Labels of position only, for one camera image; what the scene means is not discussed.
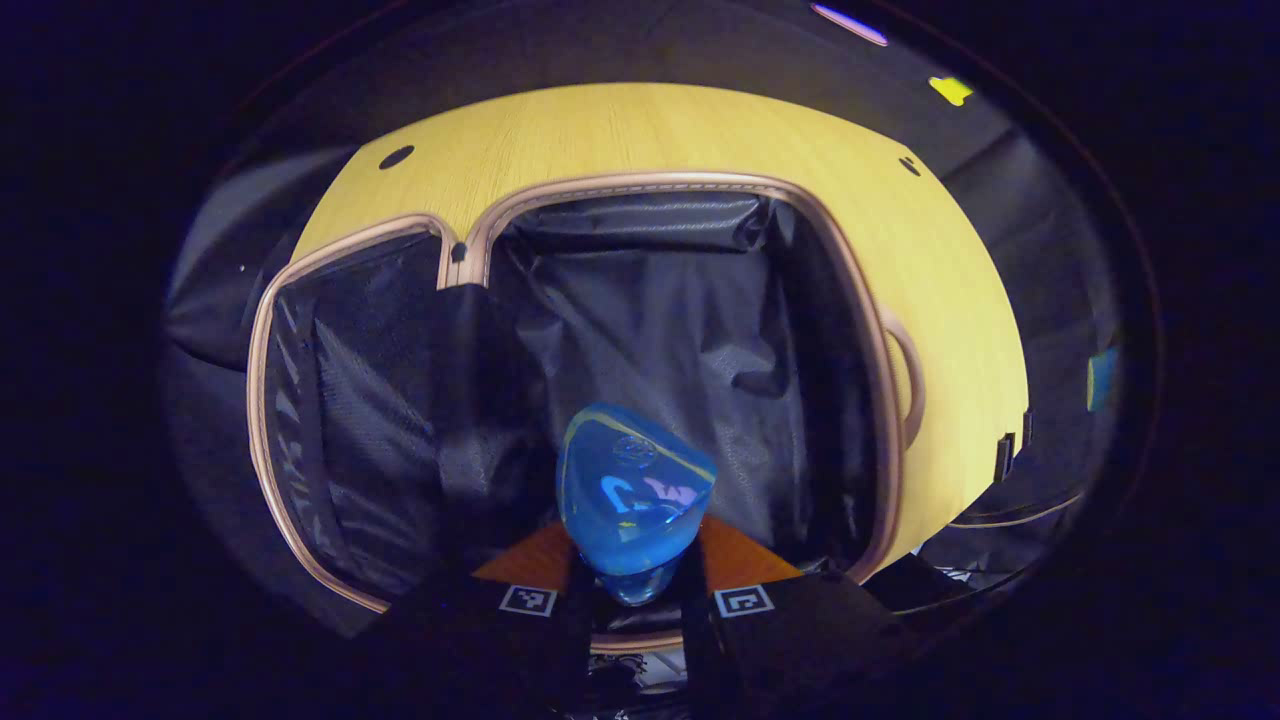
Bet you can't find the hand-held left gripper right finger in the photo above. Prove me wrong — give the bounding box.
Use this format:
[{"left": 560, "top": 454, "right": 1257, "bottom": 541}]
[{"left": 680, "top": 515, "right": 911, "bottom": 720}]

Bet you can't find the blue skin care tube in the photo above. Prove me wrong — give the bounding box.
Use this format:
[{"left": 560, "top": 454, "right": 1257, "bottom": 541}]
[{"left": 556, "top": 401, "right": 719, "bottom": 609}]

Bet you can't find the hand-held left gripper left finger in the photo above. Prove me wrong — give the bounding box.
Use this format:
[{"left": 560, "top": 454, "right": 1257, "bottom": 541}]
[{"left": 380, "top": 520, "right": 591, "bottom": 720}]

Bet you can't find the ceiling light strip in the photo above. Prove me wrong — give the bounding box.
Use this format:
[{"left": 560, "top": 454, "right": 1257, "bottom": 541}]
[{"left": 810, "top": 2, "right": 891, "bottom": 48}]

